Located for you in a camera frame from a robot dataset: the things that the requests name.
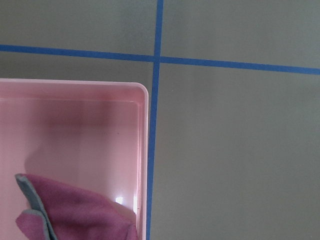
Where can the pink plastic bin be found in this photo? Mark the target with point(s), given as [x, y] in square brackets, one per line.
[88, 134]

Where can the pink cleaning cloth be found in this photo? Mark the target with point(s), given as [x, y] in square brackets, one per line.
[59, 211]

